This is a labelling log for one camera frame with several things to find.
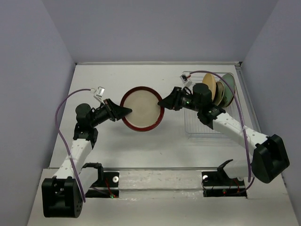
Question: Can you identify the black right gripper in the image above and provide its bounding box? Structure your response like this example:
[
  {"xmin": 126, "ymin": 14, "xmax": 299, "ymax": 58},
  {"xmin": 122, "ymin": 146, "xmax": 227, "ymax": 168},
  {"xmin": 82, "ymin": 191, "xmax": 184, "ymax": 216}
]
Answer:
[{"xmin": 157, "ymin": 87, "xmax": 202, "ymax": 113}]

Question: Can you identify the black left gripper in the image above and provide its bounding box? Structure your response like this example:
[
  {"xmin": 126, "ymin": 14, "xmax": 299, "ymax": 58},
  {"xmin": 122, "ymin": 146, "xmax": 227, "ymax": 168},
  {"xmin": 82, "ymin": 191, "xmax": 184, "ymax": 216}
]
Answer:
[{"xmin": 90, "ymin": 99, "xmax": 132, "ymax": 128}]

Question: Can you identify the red rimmed white plate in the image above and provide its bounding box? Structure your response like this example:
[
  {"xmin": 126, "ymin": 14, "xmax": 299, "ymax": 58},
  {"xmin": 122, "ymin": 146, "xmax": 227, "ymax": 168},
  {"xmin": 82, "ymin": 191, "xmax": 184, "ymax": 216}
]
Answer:
[{"xmin": 120, "ymin": 86, "xmax": 165, "ymax": 132}]

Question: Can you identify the pale orange plate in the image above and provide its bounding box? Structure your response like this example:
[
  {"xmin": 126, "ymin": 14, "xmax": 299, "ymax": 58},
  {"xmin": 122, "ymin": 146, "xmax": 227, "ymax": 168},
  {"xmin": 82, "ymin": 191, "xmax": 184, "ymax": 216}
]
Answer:
[{"xmin": 202, "ymin": 73, "xmax": 216, "ymax": 101}]

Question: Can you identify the cream plate with black motif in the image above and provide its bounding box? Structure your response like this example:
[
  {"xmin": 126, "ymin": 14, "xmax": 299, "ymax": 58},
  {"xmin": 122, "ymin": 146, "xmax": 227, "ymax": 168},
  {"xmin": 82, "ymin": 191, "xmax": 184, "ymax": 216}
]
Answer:
[{"xmin": 214, "ymin": 81, "xmax": 225, "ymax": 107}]

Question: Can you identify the teal flower plate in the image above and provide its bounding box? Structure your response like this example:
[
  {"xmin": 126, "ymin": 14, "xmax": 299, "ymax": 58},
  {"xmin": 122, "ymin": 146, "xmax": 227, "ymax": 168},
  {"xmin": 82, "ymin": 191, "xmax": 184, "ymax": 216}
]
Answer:
[{"xmin": 220, "ymin": 73, "xmax": 235, "ymax": 101}]

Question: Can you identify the black glossy plate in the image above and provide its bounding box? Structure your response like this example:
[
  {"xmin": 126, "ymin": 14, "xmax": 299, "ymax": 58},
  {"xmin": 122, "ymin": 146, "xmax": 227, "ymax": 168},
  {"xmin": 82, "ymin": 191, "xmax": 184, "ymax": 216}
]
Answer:
[{"xmin": 221, "ymin": 92, "xmax": 233, "ymax": 107}]

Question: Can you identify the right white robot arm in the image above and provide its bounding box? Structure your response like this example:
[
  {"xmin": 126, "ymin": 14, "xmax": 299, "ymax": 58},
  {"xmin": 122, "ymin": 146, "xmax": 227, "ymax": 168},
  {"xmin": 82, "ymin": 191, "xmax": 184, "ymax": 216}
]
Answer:
[{"xmin": 158, "ymin": 83, "xmax": 290, "ymax": 185}]

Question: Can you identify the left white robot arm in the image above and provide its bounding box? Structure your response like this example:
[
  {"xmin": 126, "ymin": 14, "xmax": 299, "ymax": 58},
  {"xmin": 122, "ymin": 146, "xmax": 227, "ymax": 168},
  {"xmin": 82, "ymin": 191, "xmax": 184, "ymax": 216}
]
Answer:
[{"xmin": 41, "ymin": 99, "xmax": 132, "ymax": 218}]

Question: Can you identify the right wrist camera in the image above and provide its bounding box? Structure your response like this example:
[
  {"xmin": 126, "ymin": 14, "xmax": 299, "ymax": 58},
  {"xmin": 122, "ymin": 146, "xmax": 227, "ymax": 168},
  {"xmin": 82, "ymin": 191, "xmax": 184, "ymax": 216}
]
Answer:
[{"xmin": 180, "ymin": 74, "xmax": 192, "ymax": 88}]

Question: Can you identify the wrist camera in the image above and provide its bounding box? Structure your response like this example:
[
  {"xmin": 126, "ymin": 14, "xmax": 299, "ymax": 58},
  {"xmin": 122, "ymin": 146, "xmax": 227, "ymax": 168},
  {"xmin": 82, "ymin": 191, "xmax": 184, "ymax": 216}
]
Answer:
[
  {"xmin": 94, "ymin": 87, "xmax": 105, "ymax": 99},
  {"xmin": 180, "ymin": 74, "xmax": 192, "ymax": 88}
]

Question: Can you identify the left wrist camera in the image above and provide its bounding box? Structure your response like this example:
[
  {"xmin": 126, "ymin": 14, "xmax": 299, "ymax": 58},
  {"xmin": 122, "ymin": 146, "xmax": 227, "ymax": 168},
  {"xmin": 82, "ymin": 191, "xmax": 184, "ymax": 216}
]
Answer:
[{"xmin": 94, "ymin": 87, "xmax": 105, "ymax": 99}]

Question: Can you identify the white wire dish rack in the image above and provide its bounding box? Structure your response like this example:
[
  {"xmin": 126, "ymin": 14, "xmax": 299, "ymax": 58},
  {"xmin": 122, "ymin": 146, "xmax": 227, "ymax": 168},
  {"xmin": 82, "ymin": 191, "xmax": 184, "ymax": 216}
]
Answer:
[{"xmin": 182, "ymin": 71, "xmax": 240, "ymax": 137}]

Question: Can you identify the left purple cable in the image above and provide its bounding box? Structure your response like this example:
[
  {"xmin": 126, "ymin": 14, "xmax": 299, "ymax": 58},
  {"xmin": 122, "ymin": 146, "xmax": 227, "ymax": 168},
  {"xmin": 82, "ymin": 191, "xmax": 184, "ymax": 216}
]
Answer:
[{"xmin": 55, "ymin": 88, "xmax": 97, "ymax": 203}]

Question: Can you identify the purple cable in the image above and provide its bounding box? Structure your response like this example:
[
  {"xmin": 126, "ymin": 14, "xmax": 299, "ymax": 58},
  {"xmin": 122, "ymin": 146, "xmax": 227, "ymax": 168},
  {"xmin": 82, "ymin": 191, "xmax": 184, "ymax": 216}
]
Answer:
[
  {"xmin": 189, "ymin": 70, "xmax": 256, "ymax": 189},
  {"xmin": 55, "ymin": 88, "xmax": 97, "ymax": 203}
]

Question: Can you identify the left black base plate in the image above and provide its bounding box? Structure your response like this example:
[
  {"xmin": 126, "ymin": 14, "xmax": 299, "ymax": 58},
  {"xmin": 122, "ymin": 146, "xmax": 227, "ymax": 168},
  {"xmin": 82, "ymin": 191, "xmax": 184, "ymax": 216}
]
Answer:
[{"xmin": 86, "ymin": 171, "xmax": 119, "ymax": 198}]

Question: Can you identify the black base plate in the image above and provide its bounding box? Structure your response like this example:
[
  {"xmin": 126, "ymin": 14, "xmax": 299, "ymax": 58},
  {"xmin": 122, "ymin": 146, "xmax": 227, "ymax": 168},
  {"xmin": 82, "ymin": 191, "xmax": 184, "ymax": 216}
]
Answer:
[
  {"xmin": 86, "ymin": 171, "xmax": 119, "ymax": 198},
  {"xmin": 201, "ymin": 171, "xmax": 247, "ymax": 197}
]

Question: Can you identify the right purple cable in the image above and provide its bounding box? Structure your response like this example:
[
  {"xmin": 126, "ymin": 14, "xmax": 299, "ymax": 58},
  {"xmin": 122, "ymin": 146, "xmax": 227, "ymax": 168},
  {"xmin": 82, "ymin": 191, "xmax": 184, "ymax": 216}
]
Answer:
[{"xmin": 189, "ymin": 70, "xmax": 256, "ymax": 189}]

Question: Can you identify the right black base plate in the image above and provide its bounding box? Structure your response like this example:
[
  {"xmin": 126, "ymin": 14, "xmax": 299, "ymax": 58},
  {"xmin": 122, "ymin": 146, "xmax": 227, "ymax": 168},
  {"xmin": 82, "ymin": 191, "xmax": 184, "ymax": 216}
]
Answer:
[{"xmin": 201, "ymin": 171, "xmax": 247, "ymax": 197}]

